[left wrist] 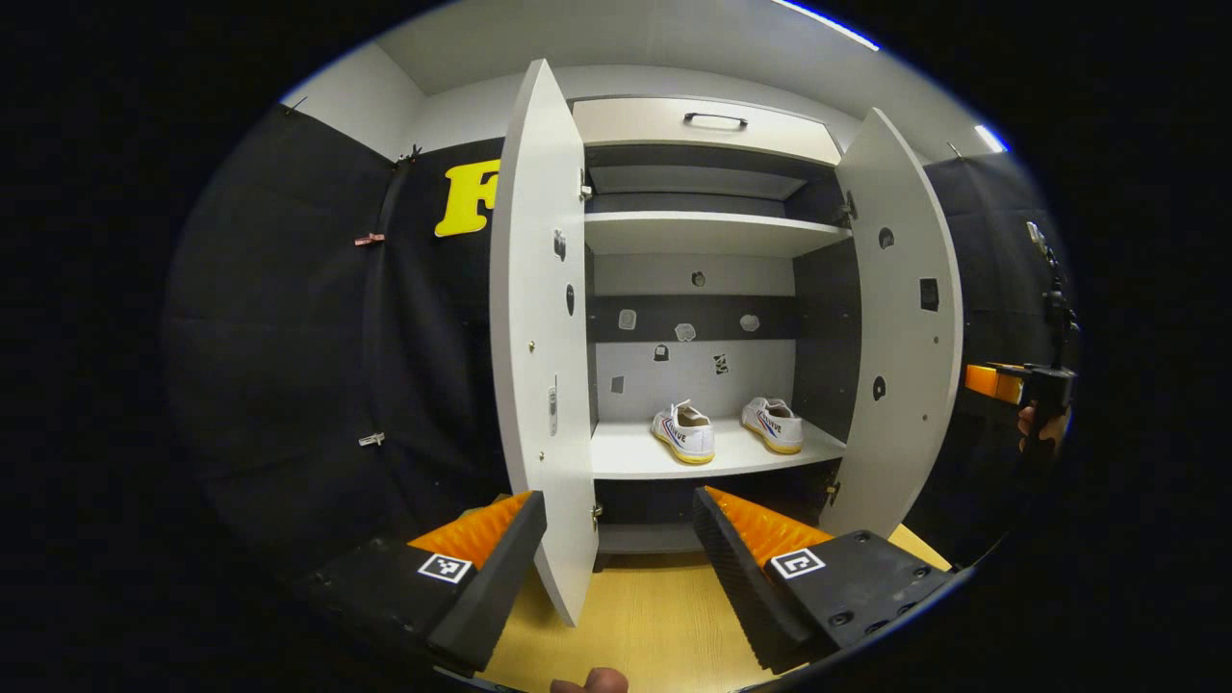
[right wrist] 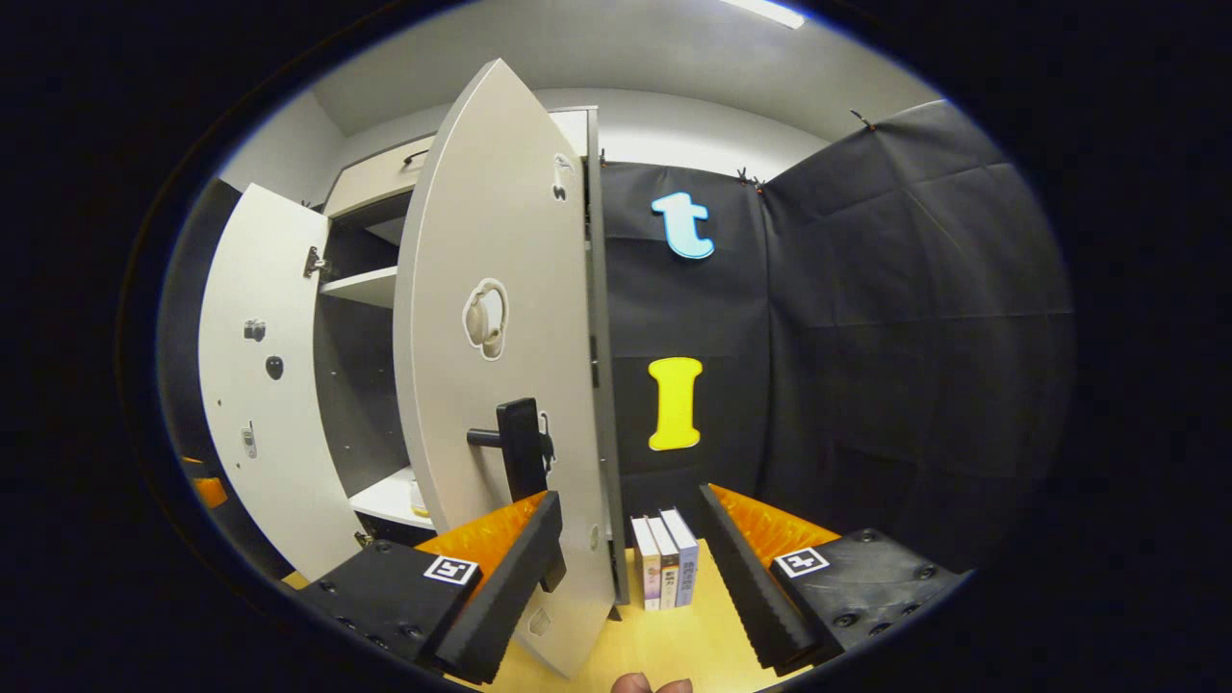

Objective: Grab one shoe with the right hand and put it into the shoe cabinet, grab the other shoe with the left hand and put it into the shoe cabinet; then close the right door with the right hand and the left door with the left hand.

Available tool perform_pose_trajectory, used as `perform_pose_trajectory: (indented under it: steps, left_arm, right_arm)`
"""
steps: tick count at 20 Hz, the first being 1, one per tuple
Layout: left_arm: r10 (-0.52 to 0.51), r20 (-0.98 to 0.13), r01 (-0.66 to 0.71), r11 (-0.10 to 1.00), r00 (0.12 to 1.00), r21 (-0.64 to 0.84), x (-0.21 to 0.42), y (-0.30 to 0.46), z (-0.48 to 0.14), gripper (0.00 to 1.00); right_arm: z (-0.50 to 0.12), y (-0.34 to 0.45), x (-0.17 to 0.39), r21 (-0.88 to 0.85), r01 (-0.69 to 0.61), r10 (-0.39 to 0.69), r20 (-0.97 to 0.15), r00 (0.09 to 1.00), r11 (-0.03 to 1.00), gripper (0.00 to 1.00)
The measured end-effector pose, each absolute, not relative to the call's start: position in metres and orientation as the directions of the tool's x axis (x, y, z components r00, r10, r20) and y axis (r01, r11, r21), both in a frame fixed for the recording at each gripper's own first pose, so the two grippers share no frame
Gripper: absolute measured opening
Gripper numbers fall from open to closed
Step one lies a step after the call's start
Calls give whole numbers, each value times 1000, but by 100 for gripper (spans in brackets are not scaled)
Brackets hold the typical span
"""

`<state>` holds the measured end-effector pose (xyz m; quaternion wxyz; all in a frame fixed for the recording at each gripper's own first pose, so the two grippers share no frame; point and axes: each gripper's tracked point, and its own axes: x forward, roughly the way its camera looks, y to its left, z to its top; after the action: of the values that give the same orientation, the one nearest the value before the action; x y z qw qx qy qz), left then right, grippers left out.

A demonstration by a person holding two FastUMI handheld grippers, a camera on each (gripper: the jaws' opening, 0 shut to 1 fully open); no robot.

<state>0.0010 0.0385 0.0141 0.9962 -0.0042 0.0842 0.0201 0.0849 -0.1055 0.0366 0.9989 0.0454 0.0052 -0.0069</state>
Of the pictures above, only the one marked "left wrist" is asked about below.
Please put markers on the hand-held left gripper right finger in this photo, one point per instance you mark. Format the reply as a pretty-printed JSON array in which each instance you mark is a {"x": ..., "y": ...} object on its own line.
[{"x": 741, "y": 587}]

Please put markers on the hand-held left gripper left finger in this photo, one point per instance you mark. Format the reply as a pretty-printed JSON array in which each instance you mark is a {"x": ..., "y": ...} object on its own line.
[{"x": 491, "y": 587}]

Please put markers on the ceiling light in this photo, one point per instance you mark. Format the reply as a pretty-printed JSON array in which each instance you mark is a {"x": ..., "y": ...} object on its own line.
[{"x": 991, "y": 138}]

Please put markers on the white shoe cabinet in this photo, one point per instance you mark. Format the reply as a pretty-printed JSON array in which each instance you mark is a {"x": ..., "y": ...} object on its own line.
[{"x": 693, "y": 457}]

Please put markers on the white cabinet drawer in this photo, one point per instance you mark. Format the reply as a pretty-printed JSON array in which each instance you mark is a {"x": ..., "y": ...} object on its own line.
[{"x": 635, "y": 125}]

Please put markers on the red cloth clip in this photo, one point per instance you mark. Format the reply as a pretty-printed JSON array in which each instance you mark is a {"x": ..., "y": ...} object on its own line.
[{"x": 369, "y": 239}]

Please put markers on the white shoe cabinet door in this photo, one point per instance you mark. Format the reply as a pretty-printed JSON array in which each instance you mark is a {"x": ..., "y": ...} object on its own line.
[
  {"x": 539, "y": 433},
  {"x": 895, "y": 433}
]

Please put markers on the white cloth clip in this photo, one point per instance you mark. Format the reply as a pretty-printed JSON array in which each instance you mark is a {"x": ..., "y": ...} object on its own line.
[{"x": 372, "y": 439}]

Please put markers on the white canvas shoe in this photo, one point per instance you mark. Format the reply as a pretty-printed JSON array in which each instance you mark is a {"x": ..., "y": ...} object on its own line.
[
  {"x": 688, "y": 438},
  {"x": 775, "y": 423}
]

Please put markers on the black cloth clip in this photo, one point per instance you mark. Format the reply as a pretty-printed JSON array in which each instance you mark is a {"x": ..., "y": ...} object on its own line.
[{"x": 411, "y": 154}]

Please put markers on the black backdrop cloth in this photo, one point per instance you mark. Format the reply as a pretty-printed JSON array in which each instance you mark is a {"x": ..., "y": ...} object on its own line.
[{"x": 289, "y": 337}]

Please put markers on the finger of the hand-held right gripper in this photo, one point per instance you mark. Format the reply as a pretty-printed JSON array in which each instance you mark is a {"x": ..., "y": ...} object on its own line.
[{"x": 991, "y": 383}]

